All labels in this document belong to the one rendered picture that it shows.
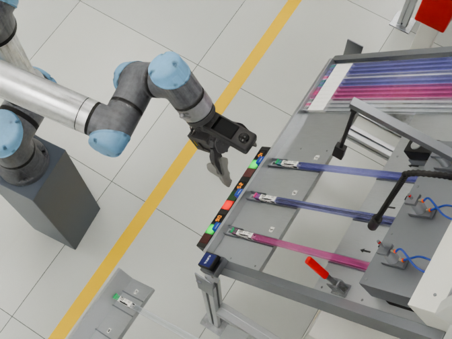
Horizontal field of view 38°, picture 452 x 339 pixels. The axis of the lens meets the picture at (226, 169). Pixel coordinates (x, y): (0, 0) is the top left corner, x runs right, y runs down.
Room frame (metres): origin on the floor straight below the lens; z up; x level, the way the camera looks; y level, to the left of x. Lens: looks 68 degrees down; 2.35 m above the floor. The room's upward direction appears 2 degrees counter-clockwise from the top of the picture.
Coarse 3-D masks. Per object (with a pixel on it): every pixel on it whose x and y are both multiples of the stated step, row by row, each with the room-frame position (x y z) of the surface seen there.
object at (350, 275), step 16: (416, 128) 0.62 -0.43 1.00; (432, 128) 0.61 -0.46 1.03; (448, 128) 0.59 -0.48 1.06; (400, 144) 0.59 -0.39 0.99; (400, 160) 0.55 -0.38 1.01; (384, 192) 0.47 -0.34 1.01; (400, 192) 0.46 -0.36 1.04; (368, 208) 0.44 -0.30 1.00; (400, 208) 0.42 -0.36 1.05; (352, 224) 0.41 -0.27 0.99; (384, 224) 0.39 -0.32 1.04; (352, 240) 0.37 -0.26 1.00; (368, 240) 0.36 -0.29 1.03; (352, 256) 0.33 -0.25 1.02; (368, 256) 0.33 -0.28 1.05; (336, 272) 0.30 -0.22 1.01; (352, 272) 0.30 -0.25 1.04; (320, 288) 0.28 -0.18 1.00; (352, 288) 0.26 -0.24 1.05; (368, 304) 0.22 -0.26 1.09; (384, 304) 0.22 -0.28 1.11; (416, 320) 0.18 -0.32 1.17
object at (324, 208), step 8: (280, 200) 0.53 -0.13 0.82; (288, 200) 0.52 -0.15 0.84; (296, 200) 0.51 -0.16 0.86; (304, 208) 0.49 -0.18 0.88; (312, 208) 0.48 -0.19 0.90; (320, 208) 0.47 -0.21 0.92; (328, 208) 0.47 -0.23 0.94; (336, 208) 0.46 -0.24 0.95; (344, 216) 0.44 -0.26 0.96; (352, 216) 0.43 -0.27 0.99; (360, 216) 0.42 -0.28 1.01; (368, 216) 0.42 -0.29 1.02; (384, 216) 0.41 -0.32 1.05
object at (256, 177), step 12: (324, 72) 0.93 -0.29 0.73; (312, 84) 0.90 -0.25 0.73; (300, 108) 0.82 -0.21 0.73; (288, 132) 0.76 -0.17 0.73; (276, 144) 0.72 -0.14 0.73; (264, 168) 0.65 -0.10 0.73; (252, 180) 0.62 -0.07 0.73; (240, 204) 0.55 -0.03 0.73; (228, 216) 0.52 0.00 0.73; (228, 228) 0.49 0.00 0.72; (216, 240) 0.46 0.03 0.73; (204, 252) 0.43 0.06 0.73
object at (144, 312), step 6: (132, 306) 0.29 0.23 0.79; (138, 306) 0.29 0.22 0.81; (138, 312) 0.27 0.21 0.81; (144, 312) 0.27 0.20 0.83; (150, 312) 0.27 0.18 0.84; (150, 318) 0.25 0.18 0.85; (156, 318) 0.25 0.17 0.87; (162, 318) 0.25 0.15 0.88; (162, 324) 0.23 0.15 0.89; (168, 324) 0.23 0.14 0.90; (174, 330) 0.21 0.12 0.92; (180, 330) 0.21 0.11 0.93; (180, 336) 0.20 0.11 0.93; (186, 336) 0.19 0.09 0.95; (192, 336) 0.19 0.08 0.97
